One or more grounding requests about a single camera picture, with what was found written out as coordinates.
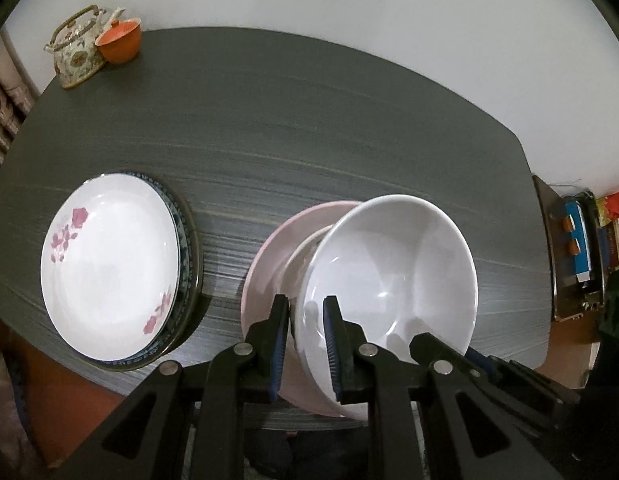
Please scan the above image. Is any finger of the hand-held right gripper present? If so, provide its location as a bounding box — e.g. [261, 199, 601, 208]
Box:
[464, 350, 583, 433]
[408, 332, 473, 376]

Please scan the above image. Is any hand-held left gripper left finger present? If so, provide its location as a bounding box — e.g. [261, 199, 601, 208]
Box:
[46, 294, 292, 480]

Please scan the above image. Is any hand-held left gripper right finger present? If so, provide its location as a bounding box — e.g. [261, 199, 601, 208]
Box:
[323, 296, 565, 480]

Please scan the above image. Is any ribbed white pink bowl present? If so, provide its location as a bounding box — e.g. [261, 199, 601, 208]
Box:
[293, 194, 479, 421]

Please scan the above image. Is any large pink bowl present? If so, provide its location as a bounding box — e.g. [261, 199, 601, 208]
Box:
[240, 200, 370, 421]

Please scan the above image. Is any large blue floral plate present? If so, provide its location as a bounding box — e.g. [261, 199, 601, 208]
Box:
[84, 172, 206, 372]

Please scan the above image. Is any small blue floral plate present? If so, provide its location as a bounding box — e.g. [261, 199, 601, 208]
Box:
[96, 171, 194, 366]

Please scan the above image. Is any white plate with pink flowers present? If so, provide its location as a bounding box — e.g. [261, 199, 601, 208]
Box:
[40, 173, 181, 362]

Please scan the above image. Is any green fluffy robe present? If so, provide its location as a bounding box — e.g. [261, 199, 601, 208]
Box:
[594, 270, 619, 351]

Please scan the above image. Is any dark wooden side cabinet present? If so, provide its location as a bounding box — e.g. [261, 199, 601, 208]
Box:
[532, 175, 607, 322]

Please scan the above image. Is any blue box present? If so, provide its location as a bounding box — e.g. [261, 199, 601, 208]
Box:
[562, 199, 597, 286]

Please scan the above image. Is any orange packet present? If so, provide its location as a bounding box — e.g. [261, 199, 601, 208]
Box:
[597, 190, 619, 266]

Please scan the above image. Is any orange tea cup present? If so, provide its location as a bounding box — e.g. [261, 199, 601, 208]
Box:
[95, 17, 143, 65]

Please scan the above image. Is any floral ceramic teapot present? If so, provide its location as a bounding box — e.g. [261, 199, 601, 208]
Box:
[43, 4, 126, 90]

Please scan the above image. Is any beige patterned curtain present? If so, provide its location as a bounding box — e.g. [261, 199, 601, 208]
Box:
[0, 35, 40, 171]

